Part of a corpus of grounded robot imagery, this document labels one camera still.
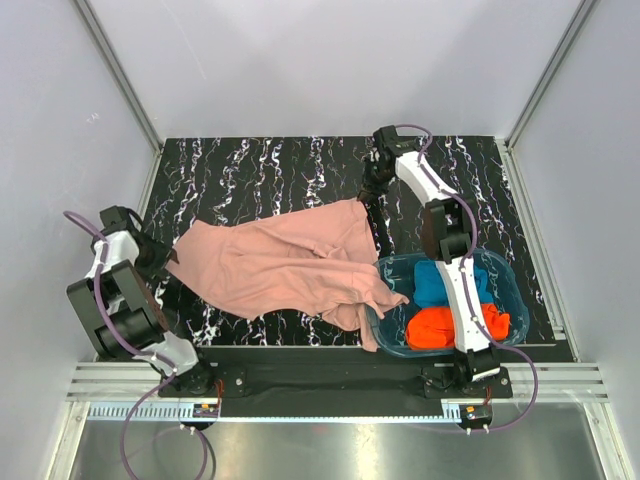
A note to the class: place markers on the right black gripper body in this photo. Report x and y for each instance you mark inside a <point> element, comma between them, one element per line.
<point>375,179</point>

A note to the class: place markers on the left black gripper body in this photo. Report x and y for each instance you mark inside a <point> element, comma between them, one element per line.
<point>152,258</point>

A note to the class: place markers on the pink t shirt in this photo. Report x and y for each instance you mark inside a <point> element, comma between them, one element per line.
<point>319,261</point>

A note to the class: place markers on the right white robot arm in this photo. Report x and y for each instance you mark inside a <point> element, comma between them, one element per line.
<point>448,237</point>

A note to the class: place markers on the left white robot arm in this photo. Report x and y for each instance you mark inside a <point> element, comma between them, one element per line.
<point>119,314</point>

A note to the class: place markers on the blue t shirt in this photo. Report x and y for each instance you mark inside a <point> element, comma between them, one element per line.
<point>430,289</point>

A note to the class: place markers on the orange t shirt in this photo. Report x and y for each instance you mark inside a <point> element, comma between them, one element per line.
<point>433,328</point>

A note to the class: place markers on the left small control board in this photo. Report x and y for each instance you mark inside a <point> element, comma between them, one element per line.
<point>206,410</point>

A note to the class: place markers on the small control board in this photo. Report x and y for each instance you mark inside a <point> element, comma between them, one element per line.
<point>206,410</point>
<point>481,413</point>

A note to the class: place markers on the blue transparent plastic bin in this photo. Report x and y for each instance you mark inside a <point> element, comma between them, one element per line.
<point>397,272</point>

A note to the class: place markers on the right small control board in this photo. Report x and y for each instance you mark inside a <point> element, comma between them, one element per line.
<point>481,413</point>

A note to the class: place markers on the right aluminium corner post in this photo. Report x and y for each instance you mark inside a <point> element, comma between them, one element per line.
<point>562,50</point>

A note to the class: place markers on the aluminium corner post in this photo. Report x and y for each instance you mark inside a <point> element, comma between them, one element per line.
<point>562,50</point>
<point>109,56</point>

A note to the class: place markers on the aluminium frame rail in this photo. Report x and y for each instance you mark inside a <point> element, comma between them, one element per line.
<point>557,382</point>

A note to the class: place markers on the left aluminium corner post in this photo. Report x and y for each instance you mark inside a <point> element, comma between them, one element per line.
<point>109,56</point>

